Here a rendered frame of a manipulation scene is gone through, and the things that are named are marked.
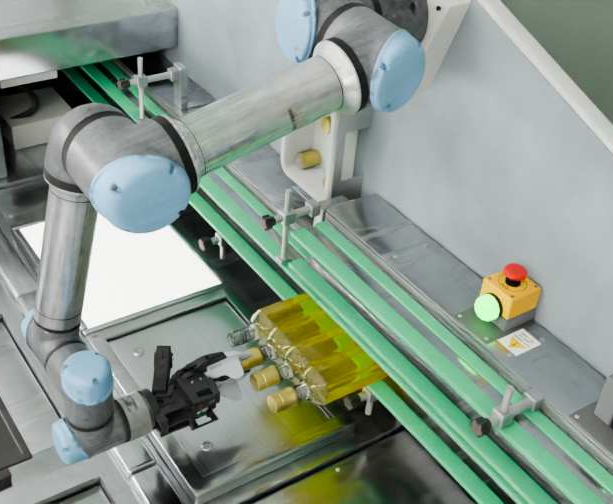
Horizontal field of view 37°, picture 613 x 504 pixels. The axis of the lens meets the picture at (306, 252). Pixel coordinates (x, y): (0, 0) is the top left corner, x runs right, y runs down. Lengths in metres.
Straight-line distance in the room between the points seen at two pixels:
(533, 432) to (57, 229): 0.77
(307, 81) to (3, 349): 0.96
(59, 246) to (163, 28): 1.16
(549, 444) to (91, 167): 0.77
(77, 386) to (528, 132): 0.80
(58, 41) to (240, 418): 1.08
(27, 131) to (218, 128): 1.37
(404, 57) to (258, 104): 0.23
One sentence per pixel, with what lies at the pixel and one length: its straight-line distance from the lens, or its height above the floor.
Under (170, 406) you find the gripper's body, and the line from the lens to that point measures 1.58.
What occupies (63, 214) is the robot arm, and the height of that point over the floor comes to 1.43.
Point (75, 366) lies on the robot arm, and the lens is 1.46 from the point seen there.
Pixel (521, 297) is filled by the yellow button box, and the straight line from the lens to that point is 1.55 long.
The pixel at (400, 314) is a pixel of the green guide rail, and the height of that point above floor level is 0.93.
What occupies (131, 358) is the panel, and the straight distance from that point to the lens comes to 1.87.
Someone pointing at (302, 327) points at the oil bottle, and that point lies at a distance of 1.71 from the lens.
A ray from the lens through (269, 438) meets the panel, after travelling 1.72.
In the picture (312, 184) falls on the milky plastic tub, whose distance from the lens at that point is 1.93.
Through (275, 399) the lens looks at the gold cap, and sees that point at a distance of 1.59.
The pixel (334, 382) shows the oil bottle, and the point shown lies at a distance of 1.62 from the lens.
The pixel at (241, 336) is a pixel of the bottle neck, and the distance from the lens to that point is 1.71.
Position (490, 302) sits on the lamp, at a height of 0.84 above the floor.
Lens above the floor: 1.81
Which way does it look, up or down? 29 degrees down
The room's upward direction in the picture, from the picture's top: 109 degrees counter-clockwise
